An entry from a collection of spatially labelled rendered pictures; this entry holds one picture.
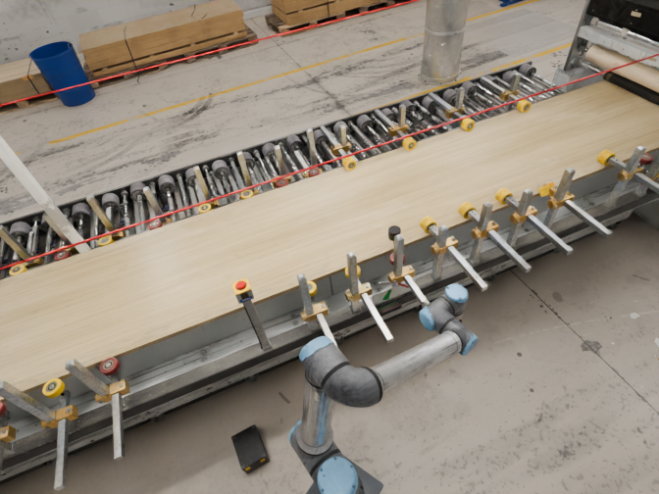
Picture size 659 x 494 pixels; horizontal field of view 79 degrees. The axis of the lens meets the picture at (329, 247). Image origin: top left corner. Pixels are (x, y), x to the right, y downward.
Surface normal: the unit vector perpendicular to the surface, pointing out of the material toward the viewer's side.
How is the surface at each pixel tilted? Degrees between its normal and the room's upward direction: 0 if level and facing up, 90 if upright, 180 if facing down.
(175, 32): 90
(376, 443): 0
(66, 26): 90
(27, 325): 0
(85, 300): 0
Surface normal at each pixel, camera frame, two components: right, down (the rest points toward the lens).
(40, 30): 0.42, 0.65
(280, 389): -0.09, -0.67
